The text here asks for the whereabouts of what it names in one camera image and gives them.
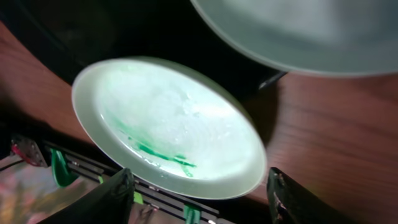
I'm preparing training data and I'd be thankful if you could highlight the mint plate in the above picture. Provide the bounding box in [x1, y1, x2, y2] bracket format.
[192, 0, 397, 77]
[72, 57, 267, 200]

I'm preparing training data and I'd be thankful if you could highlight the black mounting rail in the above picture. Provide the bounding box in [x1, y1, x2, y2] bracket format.
[9, 133, 237, 224]

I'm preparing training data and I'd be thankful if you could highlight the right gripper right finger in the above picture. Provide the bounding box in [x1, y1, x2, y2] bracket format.
[267, 167, 354, 224]

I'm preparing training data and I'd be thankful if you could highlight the black round tray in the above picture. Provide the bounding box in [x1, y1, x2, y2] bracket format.
[1, 0, 282, 100]

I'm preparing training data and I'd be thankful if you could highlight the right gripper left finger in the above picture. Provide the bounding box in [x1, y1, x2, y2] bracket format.
[41, 168, 134, 224]

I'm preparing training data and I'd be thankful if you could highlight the mint plate front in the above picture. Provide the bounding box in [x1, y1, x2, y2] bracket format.
[72, 57, 267, 200]

